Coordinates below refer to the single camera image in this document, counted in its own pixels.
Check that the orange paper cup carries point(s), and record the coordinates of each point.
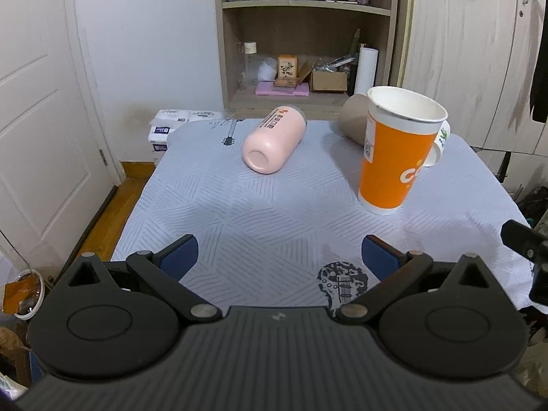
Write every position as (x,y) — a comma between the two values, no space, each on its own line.
(389,167)

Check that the clear plastic container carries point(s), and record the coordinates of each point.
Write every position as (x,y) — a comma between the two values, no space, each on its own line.
(32,304)

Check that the small white cup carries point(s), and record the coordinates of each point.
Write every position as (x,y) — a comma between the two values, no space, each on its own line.
(267,70)

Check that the clear bottle with cream cap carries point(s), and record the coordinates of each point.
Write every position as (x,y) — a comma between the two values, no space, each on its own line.
(250,66)

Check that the white paper roll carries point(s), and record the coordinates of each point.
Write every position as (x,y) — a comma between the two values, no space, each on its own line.
(367,70)

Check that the white guitar print tablecloth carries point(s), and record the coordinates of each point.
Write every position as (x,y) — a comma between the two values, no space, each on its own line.
(274,222)

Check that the wooden shelf unit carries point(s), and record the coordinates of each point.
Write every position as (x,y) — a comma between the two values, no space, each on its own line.
(308,21)

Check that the white door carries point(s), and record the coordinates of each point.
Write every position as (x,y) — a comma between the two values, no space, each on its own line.
(43,115)

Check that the brown floral box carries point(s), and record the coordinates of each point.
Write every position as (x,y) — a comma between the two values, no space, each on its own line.
(287,67)

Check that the white tissue pack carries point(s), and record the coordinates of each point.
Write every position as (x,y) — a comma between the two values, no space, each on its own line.
(162,139)
(171,117)

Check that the white cup with green print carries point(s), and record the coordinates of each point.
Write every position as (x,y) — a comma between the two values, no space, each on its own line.
(439,147)

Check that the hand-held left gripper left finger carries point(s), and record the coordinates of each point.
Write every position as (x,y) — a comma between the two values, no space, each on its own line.
(182,256)

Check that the brown paper cup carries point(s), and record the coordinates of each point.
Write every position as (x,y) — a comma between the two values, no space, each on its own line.
(353,120)

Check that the open cardboard box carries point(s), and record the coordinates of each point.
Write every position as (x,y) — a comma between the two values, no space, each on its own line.
(329,81)

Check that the light wooden wardrobe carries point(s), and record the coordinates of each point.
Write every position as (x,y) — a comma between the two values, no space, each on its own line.
(479,60)

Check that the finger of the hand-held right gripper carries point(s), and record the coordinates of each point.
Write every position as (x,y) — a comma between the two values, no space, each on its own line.
(520,236)
(540,284)

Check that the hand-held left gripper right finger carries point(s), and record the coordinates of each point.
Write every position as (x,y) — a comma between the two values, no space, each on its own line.
(377,257)

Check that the black hanging garment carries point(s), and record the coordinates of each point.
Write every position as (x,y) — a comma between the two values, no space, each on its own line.
(540,64)

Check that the black door draft strip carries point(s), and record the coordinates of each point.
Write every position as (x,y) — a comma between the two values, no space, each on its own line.
(92,227)

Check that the orange packet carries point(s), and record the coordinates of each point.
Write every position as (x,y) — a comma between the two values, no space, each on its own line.
(19,296)

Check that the pink foam pad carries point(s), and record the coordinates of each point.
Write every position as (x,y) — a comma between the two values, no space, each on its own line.
(282,90)

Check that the black stand leg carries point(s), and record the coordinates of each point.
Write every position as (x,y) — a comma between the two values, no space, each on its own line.
(505,168)

